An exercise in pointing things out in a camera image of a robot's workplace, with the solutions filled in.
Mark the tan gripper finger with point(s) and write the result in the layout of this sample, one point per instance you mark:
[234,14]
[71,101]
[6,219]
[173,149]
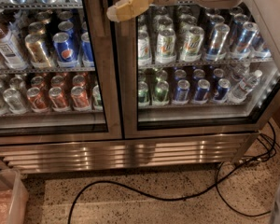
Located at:
[125,10]

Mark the glass fridge door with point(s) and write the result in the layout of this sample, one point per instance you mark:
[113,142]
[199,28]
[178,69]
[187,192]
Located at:
[127,78]
[35,103]

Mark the steel fridge base grille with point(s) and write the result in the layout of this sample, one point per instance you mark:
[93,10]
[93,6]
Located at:
[126,154]

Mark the front diet dew can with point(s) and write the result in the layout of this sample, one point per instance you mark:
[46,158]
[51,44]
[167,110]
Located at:
[165,50]

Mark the diet dew can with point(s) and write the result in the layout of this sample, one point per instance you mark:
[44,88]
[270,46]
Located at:
[165,50]
[192,42]

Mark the silver blue can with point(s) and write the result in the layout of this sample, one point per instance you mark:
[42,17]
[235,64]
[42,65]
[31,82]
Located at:
[216,41]

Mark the green soda can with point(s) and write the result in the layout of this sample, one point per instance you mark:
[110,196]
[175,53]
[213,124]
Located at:
[161,93]

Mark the blue soda can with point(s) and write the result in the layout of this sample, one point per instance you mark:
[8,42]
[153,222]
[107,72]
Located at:
[181,94]

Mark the blue pepsi can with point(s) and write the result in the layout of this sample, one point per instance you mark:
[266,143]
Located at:
[66,50]

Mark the gold soda can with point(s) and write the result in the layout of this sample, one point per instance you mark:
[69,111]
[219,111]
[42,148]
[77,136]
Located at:
[38,51]

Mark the red soda can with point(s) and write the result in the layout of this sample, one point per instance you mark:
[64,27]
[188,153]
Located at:
[80,98]

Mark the clear water bottle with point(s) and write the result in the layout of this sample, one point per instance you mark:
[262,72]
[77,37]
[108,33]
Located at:
[244,87]

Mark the brown tea bottle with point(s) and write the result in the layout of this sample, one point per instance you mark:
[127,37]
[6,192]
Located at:
[11,49]

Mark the clear plastic bin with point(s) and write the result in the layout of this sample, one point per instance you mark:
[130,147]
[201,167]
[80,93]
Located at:
[13,197]

